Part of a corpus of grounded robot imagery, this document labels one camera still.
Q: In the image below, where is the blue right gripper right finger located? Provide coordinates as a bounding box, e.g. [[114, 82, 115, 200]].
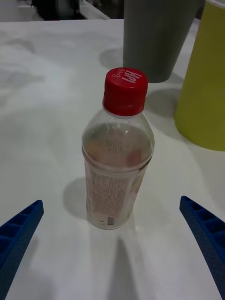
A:
[[179, 195, 225, 298]]

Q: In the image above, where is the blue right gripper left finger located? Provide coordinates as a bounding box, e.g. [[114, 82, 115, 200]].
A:
[[0, 199, 45, 300]]

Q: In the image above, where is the yellow-green plastic bin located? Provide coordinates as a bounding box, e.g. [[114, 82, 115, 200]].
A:
[[173, 0, 225, 151]]

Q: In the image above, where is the grey plastic bin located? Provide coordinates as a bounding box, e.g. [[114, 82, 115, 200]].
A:
[[123, 0, 202, 84]]

